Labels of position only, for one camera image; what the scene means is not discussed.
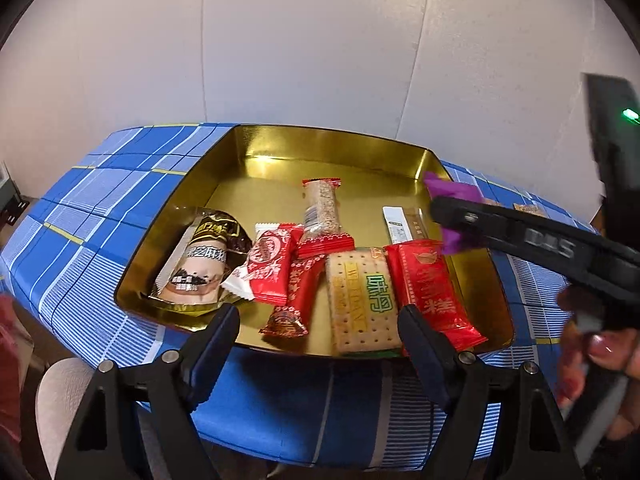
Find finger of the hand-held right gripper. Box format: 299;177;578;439
431;194;602;282

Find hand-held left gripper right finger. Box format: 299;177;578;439
400;304;583;480

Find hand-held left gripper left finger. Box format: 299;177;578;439
52;302;242;480

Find large red snack packet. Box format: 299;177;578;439
384;239;488;352

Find purple snack packet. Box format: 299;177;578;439
424;171;483;256

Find cracker packet with green end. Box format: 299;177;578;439
325;246;403;358

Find small dark red packet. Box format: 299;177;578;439
259;255;326;339

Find red and white snack packet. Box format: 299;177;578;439
220;223;304;306

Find clear sesame bar packet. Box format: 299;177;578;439
297;177;355;259

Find gold tin box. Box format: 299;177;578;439
114;124;516;359

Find person's right hand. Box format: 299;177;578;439
556;285;640;442

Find black sesame bread packet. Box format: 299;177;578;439
147;206;253;317

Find blue plaid tablecloth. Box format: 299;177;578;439
0;121;601;463

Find white and brown sachet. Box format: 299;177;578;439
382;205;443;246

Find white chair seat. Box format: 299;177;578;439
35;357;101;480

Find red cloth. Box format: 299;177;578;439
0;292;32;441

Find black metal frame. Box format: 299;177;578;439
0;160;32;226

